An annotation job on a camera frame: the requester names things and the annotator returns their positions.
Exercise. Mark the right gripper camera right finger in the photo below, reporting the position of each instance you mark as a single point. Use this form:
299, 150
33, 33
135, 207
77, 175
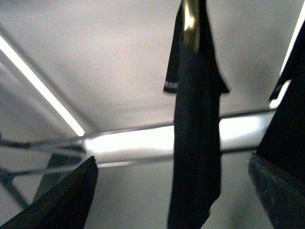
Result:
281, 194

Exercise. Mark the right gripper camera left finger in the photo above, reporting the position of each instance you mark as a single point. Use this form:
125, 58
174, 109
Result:
65, 206

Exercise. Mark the black t-shirt with logo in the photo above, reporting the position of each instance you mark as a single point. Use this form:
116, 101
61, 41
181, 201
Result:
195, 80

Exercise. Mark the wooden clothes hanger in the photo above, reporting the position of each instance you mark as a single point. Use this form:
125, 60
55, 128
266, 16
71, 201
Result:
191, 24

